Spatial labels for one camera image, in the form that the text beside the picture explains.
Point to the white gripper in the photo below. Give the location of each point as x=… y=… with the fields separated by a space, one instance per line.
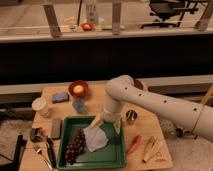
x=108 y=116

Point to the grey towel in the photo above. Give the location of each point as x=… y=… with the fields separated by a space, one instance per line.
x=95 y=138

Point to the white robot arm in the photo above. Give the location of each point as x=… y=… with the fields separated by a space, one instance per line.
x=192 y=116

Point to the green plastic tray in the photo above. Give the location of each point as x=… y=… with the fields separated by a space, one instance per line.
x=104 y=148

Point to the small metal cup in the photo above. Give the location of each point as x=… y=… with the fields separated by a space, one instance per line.
x=131 y=116

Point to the blue-grey small cup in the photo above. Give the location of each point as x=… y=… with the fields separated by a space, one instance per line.
x=79 y=105

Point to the dark purple grape bunch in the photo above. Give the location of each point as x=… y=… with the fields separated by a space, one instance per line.
x=76 y=147

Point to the red bowl with egg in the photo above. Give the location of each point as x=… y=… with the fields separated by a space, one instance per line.
x=78 y=88

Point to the dark red bowl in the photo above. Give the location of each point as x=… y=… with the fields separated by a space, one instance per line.
x=138 y=84

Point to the grey rectangular block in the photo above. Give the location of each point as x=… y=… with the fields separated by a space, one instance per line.
x=56 y=128

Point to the blue sponge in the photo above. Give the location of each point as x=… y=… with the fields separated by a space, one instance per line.
x=60 y=97

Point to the black office chair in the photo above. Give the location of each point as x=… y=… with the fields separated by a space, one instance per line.
x=165 y=9

